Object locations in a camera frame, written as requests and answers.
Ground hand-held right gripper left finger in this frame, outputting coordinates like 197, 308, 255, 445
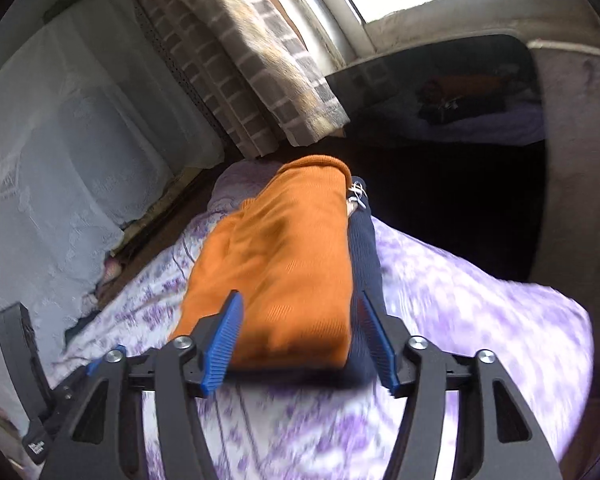
39, 290, 244, 480

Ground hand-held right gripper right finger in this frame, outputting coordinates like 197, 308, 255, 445
359, 292, 565, 480

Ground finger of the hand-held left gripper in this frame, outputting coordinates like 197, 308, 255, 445
86, 344, 127, 377

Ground orange knit cardigan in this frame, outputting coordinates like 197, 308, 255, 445
169, 155, 353, 372

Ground purple floral bed sheet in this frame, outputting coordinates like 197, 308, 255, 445
50, 162, 595, 480

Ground navy blue garment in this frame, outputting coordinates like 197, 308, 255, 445
342, 176, 386, 386

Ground white lace cloth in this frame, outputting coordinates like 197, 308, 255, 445
0, 20, 226, 441

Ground dark reflective panel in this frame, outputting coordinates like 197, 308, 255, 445
325, 34, 548, 146

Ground brick pattern curtain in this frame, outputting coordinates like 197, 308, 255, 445
125, 0, 351, 158

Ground dark wooden bed frame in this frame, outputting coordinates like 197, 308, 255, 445
112, 162, 226, 261

